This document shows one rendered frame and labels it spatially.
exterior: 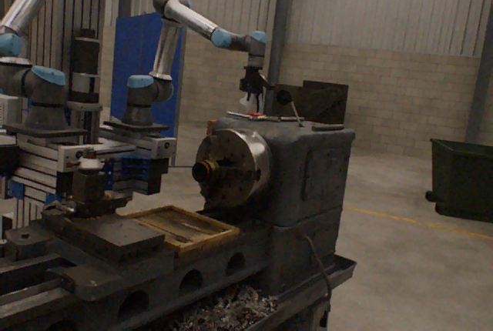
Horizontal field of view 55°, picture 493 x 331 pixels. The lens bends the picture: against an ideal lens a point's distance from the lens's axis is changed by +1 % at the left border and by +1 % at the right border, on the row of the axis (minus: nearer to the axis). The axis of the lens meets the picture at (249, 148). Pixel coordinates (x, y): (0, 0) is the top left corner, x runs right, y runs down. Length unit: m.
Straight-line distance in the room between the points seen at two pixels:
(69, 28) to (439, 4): 10.39
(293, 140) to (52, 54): 1.08
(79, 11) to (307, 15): 10.41
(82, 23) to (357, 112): 10.06
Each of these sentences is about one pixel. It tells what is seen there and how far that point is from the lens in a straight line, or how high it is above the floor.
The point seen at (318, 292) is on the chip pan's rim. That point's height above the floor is 0.55.
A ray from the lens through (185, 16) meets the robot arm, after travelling 2.16.
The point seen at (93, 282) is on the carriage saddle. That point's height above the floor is 0.90.
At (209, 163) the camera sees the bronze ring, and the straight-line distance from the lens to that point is 1.74.
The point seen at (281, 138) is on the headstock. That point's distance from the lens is 1.86.
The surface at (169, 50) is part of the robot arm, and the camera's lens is 2.36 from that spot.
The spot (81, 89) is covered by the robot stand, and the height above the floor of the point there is 1.31.
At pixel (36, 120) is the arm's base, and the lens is 1.94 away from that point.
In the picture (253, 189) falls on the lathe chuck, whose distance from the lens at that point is 1.77.
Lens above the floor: 1.45
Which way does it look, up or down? 9 degrees down
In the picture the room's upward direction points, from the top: 7 degrees clockwise
